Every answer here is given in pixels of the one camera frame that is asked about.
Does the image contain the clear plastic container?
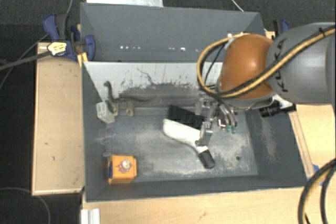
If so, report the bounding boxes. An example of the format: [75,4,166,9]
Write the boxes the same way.
[96,101,116,124]

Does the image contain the grey metal bin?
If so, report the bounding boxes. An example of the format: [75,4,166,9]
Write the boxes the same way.
[79,2,308,202]

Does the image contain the white tool with black tip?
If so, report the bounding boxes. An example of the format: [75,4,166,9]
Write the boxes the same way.
[162,118,216,169]

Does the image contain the black cylinder on white bracket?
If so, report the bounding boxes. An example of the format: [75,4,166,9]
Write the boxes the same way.
[259,94,297,118]

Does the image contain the grey toy dinosaur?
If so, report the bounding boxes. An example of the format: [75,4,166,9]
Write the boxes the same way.
[103,80,156,116]

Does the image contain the orange box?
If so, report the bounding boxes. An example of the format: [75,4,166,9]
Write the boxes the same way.
[107,154,138,185]

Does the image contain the pale wood board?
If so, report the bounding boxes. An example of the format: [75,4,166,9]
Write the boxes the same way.
[31,41,86,196]

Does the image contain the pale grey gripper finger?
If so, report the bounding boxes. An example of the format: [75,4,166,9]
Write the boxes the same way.
[195,122,214,147]

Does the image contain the black ribbed block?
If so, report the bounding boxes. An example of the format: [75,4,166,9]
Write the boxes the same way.
[167,104,206,130]

